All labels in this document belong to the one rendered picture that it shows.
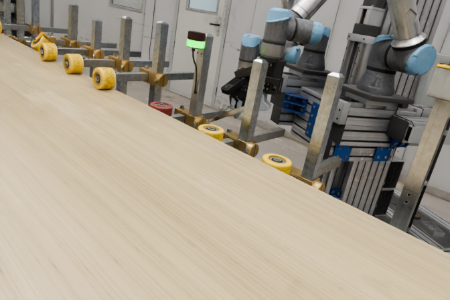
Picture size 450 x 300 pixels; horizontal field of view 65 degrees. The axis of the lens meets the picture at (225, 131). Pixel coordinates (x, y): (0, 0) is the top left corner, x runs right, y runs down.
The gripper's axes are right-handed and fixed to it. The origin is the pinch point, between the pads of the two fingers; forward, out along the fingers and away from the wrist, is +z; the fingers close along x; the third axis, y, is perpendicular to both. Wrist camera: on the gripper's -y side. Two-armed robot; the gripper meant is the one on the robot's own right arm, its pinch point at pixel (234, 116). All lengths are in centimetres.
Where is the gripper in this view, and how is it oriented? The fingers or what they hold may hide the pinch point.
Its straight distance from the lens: 157.2
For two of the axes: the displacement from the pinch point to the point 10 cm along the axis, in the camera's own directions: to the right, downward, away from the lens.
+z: -1.5, 9.3, 3.3
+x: -7.2, -3.3, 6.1
